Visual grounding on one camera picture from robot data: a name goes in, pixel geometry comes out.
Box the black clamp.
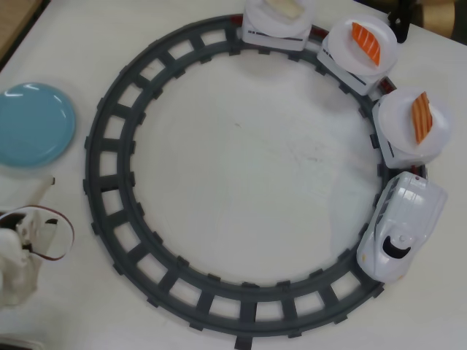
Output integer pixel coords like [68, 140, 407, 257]
[387, 0, 413, 44]

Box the orange striped nigiri sushi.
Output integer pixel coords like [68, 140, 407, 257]
[411, 91, 439, 145]

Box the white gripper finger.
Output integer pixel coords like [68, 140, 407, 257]
[21, 175, 56, 219]

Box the white toy train wagon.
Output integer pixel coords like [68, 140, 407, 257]
[316, 36, 393, 96]
[240, 13, 313, 52]
[375, 98, 443, 169]

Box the blue round dish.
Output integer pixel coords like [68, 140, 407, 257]
[0, 82, 77, 169]

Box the salmon nigiri sushi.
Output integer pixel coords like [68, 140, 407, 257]
[350, 21, 382, 66]

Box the white squid nigiri sushi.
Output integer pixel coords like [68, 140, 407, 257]
[263, 0, 304, 21]

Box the gray circular toy track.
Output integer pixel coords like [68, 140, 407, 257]
[82, 13, 433, 350]

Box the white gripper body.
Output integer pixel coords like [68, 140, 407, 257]
[15, 208, 63, 260]

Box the white Shinkansen toy locomotive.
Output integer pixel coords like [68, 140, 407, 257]
[356, 171, 449, 284]

